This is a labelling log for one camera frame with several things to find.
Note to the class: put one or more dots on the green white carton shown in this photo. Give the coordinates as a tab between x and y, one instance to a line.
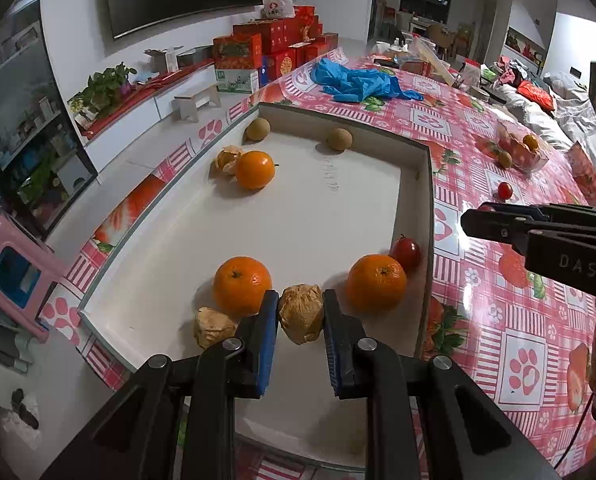
235	81

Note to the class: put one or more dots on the pile of cherry tomatoes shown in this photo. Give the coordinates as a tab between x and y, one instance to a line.
518	154

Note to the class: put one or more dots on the white shallow tray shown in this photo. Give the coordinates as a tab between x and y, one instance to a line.
318	210

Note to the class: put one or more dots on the pile of blue gloves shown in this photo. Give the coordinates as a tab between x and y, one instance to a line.
358	82

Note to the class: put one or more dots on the green potted plant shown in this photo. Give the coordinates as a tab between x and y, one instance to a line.
103	92

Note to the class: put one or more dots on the black glass cabinet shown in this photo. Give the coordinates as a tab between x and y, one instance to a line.
28	110

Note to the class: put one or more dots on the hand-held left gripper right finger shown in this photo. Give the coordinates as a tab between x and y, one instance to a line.
334	355

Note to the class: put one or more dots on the stack of red gift boxes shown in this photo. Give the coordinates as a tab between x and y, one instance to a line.
278	40

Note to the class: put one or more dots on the white plastic bag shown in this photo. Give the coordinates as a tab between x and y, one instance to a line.
277	5

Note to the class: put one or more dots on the small white bench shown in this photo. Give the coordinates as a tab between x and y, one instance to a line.
195	102

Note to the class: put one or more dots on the brown kiwi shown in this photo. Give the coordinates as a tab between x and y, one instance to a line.
504	159
257	129
339	139

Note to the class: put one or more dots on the open white cardboard box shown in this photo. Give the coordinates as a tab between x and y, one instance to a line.
168	60

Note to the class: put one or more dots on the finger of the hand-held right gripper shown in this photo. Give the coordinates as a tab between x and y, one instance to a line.
573	212
498	227

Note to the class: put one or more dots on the orange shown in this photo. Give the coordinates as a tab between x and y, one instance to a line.
254	169
376	281
530	141
242	285

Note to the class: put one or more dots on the white tv cabinet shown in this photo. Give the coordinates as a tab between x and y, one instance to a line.
128	130

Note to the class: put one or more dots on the clear glass bowl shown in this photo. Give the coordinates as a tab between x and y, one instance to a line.
540	160

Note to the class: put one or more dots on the clear plastic storage box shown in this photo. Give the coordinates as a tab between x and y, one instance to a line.
428	57

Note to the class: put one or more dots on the pink stool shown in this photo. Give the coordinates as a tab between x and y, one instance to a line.
8	240

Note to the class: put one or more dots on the grey covered sofa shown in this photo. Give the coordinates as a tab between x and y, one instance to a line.
563	125

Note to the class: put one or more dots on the crumpled white tissue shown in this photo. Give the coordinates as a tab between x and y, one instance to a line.
13	422

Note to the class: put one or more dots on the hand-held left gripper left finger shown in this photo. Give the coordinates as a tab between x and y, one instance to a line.
267	350

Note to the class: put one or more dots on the wide framed wall picture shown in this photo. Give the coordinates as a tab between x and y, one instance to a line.
525	45

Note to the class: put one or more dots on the red cherry tomato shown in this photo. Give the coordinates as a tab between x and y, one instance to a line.
406	254
504	190

